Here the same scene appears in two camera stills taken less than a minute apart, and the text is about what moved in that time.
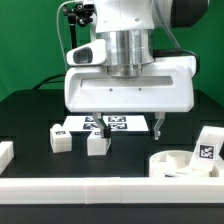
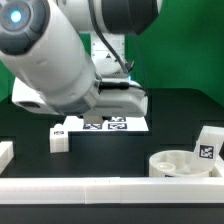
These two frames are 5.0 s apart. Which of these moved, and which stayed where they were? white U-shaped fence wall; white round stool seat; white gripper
Moved: white gripper
Stayed: white round stool seat; white U-shaped fence wall
